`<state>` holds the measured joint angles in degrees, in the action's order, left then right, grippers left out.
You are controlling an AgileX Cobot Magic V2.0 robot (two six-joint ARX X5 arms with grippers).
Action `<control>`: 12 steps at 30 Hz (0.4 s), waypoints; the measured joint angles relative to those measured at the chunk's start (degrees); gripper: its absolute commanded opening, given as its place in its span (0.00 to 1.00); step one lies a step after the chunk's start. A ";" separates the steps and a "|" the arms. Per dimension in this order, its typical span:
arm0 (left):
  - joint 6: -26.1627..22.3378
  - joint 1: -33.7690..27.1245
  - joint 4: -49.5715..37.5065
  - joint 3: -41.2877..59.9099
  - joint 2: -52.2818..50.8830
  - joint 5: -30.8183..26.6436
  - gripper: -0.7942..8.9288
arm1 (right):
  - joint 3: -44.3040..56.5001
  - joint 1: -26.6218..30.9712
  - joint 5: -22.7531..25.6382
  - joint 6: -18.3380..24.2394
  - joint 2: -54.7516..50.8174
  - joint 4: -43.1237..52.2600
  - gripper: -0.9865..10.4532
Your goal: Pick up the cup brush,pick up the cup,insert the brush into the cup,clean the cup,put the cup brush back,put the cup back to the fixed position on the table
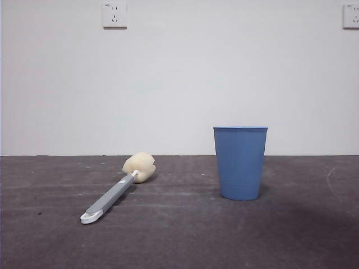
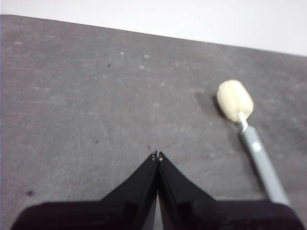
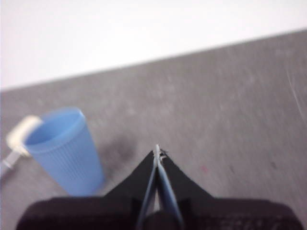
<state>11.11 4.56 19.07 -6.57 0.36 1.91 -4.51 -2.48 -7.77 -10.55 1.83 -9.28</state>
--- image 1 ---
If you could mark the blue ribbed plastic cup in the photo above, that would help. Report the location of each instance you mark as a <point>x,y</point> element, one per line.
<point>240,165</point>

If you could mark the white wall socket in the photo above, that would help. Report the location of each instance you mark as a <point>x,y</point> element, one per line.
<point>115,15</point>
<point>352,16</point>

